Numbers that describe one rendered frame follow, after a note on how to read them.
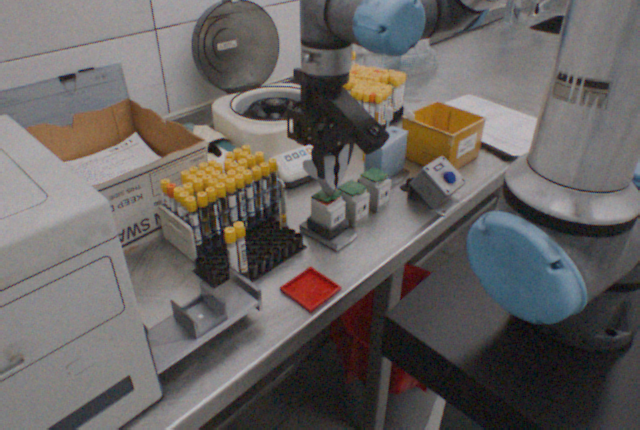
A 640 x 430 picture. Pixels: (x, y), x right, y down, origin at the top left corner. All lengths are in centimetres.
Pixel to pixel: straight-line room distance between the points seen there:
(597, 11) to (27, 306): 51
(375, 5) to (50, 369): 51
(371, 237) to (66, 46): 71
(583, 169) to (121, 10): 95
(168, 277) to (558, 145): 61
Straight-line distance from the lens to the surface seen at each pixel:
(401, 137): 102
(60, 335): 54
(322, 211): 84
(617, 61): 42
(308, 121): 75
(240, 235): 73
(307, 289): 78
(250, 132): 100
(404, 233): 90
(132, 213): 87
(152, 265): 86
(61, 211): 48
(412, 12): 61
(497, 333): 67
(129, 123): 114
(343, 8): 63
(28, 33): 110
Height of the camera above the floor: 142
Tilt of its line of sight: 32 degrees down
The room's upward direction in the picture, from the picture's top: straight up
